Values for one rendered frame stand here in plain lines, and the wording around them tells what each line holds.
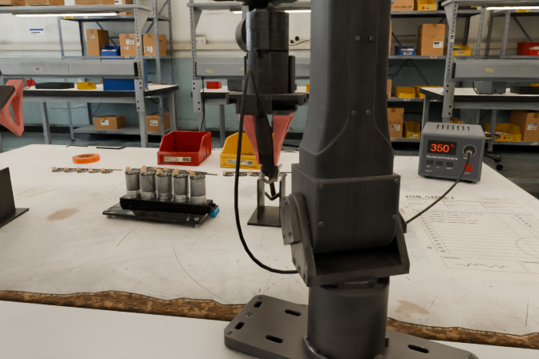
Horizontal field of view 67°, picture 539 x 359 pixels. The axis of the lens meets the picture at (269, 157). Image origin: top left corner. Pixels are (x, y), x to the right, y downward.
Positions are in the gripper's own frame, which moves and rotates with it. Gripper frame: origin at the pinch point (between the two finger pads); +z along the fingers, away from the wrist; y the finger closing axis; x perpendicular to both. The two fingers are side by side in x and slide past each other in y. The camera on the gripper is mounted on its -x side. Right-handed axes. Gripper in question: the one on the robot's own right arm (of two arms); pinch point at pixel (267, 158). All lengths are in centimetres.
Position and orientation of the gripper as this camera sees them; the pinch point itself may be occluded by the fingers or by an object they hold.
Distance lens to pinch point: 57.0
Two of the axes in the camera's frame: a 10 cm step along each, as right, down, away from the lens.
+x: -1.8, 2.1, -9.6
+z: 0.0, 9.8, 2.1
